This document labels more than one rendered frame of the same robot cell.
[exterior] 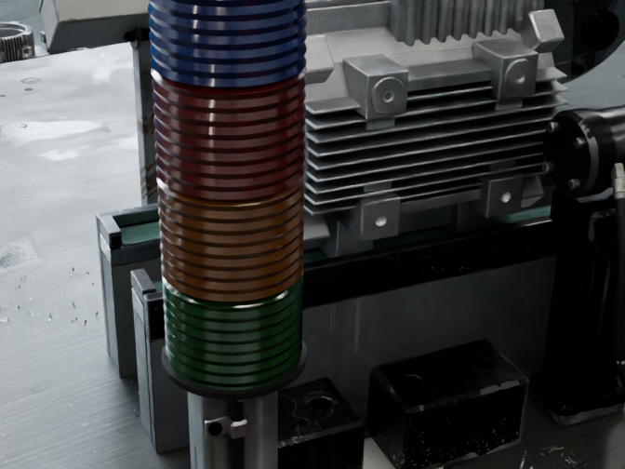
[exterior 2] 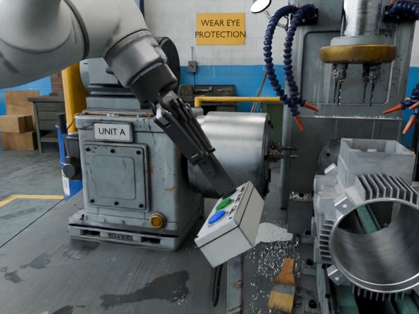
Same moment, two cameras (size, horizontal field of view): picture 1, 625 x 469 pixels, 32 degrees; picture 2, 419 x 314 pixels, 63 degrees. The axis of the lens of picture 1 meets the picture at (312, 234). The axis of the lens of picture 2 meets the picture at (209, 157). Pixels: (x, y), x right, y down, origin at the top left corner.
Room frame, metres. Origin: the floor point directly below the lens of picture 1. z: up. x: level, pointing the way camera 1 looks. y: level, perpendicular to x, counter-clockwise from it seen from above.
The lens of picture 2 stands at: (0.65, 0.57, 1.28)
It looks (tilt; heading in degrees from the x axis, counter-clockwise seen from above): 14 degrees down; 308
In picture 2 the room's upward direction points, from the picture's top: straight up
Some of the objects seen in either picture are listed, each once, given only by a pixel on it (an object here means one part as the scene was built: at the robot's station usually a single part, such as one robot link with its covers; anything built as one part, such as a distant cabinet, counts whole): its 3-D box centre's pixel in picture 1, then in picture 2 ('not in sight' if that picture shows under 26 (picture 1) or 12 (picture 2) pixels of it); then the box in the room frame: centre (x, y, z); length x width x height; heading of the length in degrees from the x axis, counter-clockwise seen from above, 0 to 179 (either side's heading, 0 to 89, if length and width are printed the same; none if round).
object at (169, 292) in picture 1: (233, 314); not in sight; (0.40, 0.03, 1.05); 0.06 x 0.06 x 0.04
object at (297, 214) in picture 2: not in sight; (300, 212); (1.03, -0.35, 0.86); 0.07 x 0.06 x 0.12; 24
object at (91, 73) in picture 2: not in sight; (120, 113); (1.46, -0.05, 1.16); 0.33 x 0.26 x 0.42; 24
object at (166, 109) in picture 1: (230, 118); not in sight; (0.40, 0.03, 1.14); 0.06 x 0.06 x 0.04
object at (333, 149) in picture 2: not in sight; (342, 163); (0.93, -0.42, 1.02); 0.15 x 0.02 x 0.15; 24
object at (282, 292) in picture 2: not in sight; (284, 282); (0.94, -0.08, 0.80); 0.21 x 0.05 x 0.01; 110
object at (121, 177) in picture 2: not in sight; (140, 167); (1.44, -0.09, 0.99); 0.35 x 0.31 x 0.37; 24
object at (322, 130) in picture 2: not in sight; (338, 171); (0.96, -0.48, 0.97); 0.30 x 0.11 x 0.34; 24
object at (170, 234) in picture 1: (232, 221); not in sight; (0.40, 0.03, 1.10); 0.06 x 0.06 x 0.04
